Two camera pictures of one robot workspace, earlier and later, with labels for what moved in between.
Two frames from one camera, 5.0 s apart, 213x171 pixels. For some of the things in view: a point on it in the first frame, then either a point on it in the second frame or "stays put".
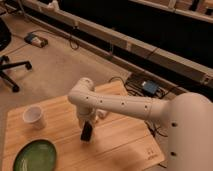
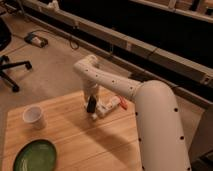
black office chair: x=5 y=63 stays put
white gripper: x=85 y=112 to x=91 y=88
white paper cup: x=34 y=115 stays put
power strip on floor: x=35 y=39 stays put
